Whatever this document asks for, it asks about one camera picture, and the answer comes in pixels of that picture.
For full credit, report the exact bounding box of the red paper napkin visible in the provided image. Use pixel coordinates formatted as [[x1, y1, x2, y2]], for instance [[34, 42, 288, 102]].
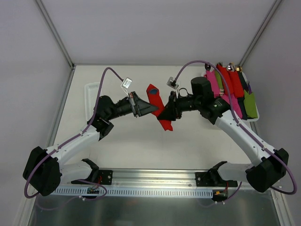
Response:
[[146, 84, 173, 131]]

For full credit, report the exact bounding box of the blue plastic spoon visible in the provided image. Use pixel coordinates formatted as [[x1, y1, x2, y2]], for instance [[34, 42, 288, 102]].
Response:
[[149, 89, 158, 95]]

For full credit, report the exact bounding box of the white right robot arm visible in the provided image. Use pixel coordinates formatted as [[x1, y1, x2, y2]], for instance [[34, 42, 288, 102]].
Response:
[[157, 77, 289, 193]]

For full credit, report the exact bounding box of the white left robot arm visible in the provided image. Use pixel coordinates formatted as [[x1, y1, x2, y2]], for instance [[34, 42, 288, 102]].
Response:
[[23, 92, 158, 196]]

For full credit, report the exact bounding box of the white utensil tray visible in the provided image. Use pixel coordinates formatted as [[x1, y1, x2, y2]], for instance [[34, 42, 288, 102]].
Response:
[[84, 82, 100, 121]]

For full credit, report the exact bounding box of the white basket of rolled napkins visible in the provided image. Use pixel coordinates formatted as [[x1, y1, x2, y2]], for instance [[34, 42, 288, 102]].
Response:
[[202, 63, 260, 121]]

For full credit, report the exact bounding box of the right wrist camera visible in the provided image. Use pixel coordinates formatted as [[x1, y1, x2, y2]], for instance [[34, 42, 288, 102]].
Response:
[[166, 77, 179, 90]]

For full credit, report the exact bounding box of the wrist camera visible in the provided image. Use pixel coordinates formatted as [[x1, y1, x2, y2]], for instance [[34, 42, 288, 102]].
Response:
[[166, 77, 179, 90], [121, 77, 133, 93]]

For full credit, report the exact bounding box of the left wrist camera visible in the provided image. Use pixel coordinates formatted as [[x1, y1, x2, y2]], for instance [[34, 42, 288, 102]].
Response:
[[121, 77, 133, 93]]

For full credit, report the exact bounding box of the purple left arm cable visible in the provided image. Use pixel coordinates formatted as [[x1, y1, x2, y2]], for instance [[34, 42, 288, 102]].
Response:
[[24, 67, 125, 210]]

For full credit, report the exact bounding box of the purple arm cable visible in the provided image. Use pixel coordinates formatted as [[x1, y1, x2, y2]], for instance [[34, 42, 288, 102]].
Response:
[[24, 67, 125, 210], [174, 60, 296, 207]]

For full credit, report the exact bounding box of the aluminium mounting rail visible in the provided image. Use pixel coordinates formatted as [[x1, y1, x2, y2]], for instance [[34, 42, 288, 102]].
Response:
[[70, 167, 282, 190]]

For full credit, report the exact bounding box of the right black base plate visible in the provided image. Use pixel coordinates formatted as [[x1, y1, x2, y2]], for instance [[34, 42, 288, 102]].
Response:
[[195, 171, 238, 187]]

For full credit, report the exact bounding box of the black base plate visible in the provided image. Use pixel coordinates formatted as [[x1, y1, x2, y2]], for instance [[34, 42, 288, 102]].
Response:
[[195, 171, 238, 187], [93, 169, 113, 185]]

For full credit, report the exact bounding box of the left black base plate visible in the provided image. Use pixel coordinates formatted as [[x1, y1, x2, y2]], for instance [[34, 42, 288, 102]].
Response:
[[93, 169, 113, 185]]

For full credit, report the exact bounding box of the white slotted cable duct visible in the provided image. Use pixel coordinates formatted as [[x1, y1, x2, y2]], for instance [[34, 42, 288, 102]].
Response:
[[52, 186, 214, 199]]

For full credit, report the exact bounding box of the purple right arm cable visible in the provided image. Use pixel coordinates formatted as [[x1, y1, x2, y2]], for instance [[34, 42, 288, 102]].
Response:
[[174, 60, 296, 207]]

